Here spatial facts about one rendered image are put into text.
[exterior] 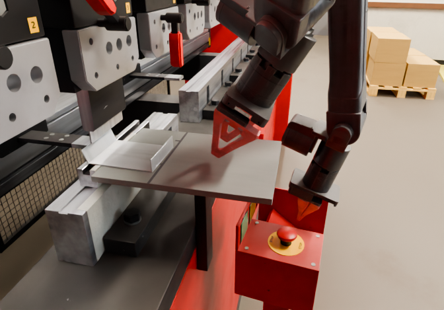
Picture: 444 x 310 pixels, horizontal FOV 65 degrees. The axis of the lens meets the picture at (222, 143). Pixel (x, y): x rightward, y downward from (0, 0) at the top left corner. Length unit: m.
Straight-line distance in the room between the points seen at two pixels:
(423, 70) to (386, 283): 3.03
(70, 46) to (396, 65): 4.08
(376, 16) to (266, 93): 5.72
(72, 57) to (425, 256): 1.89
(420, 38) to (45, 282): 6.01
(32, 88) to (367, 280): 1.66
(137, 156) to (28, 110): 0.23
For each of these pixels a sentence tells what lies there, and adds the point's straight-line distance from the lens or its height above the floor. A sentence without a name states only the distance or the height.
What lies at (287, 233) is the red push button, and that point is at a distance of 0.71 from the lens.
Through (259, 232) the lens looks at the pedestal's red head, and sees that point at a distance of 0.75.
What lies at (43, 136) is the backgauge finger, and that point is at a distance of 0.69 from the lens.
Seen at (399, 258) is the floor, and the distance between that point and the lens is 2.01.
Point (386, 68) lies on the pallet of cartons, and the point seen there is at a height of 0.32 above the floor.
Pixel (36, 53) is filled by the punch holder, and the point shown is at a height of 1.19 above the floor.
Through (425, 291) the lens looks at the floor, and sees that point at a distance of 1.90.
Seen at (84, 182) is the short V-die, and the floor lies 0.98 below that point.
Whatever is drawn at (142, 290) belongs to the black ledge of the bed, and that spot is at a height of 0.87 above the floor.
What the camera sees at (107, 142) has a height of 1.01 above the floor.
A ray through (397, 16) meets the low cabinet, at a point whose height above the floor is 0.70.
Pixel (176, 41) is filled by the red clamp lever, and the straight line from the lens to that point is 0.66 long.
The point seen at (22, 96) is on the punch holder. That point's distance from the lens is 0.38.
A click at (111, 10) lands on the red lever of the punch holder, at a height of 1.23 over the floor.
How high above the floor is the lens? 1.26
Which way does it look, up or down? 26 degrees down
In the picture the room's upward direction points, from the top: straight up
